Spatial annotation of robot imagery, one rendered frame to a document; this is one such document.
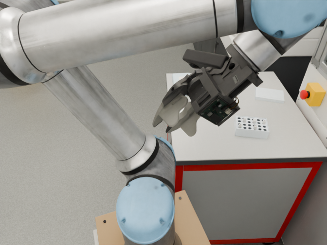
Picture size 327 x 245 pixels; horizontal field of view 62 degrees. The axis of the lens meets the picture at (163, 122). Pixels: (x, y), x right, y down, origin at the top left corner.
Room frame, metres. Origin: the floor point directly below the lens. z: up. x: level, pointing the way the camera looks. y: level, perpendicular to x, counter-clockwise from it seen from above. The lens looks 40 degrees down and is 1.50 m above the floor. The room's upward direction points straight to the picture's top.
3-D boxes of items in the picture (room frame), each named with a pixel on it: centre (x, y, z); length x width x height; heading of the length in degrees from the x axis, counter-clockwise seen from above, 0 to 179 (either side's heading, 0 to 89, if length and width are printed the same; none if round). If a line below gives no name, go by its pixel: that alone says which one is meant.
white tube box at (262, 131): (0.83, -0.35, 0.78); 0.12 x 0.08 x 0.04; 81
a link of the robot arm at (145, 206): (0.32, 0.04, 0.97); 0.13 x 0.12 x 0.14; 177
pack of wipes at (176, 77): (1.15, -0.10, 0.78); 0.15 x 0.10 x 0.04; 4
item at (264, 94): (1.07, -0.50, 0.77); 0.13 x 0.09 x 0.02; 75
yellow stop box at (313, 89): (0.92, -0.60, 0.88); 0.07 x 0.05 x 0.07; 2
